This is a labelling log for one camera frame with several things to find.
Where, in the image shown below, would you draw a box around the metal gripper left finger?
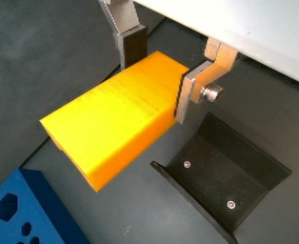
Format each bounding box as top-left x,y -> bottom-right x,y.
97,0 -> 149,70

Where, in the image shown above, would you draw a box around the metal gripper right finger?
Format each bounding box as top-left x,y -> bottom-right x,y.
174,37 -> 237,124

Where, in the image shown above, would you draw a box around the yellow arch block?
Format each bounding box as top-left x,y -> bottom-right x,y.
41,51 -> 186,191

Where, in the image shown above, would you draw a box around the black curved fixture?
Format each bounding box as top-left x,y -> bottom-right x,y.
150,113 -> 292,244

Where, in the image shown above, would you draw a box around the blue shape-sorting board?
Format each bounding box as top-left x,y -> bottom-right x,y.
0,168 -> 92,244

